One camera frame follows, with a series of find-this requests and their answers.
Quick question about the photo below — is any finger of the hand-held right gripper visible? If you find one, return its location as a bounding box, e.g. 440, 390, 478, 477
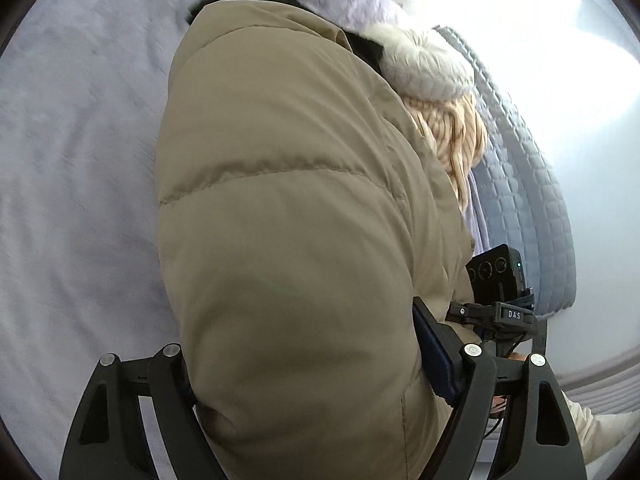
446, 301, 497, 323

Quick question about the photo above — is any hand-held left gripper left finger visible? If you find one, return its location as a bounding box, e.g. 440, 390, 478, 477
59, 343, 227, 480

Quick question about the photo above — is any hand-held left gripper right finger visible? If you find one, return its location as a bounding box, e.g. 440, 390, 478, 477
411, 296, 589, 480

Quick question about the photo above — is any beige puffer jacket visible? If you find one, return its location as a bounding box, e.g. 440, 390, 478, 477
154, 0, 483, 480

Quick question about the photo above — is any person's right hand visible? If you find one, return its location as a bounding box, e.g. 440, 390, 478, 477
492, 353, 527, 414

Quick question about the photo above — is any grey-blue quilted mattress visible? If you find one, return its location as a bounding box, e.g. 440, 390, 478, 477
431, 24, 577, 319

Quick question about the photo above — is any person's leg in cream pants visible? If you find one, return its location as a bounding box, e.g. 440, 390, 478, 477
559, 389, 637, 467

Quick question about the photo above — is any lavender plush blanket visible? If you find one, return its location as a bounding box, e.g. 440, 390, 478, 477
0, 0, 488, 480

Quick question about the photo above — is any black cloth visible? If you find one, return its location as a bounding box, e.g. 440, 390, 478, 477
186, 0, 387, 73

